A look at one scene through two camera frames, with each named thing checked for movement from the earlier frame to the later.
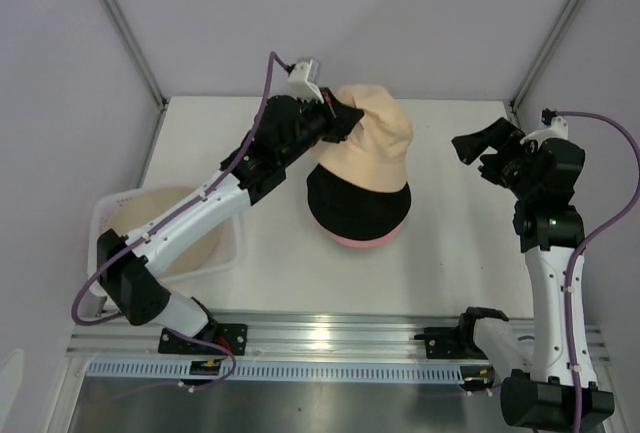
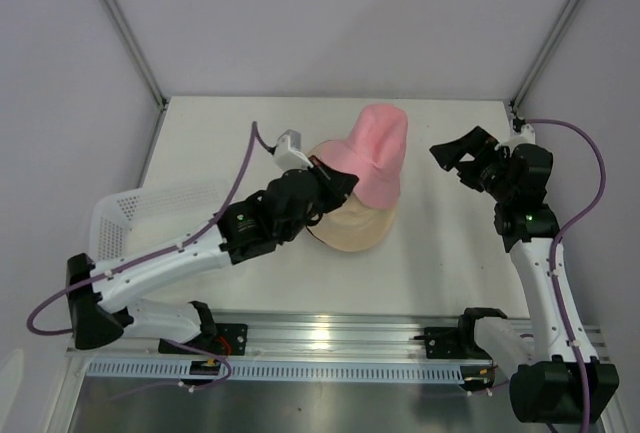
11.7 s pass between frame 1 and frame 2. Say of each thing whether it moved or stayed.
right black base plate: stayed
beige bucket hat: moved
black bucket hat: moved
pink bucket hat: moved
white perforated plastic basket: stayed
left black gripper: moved
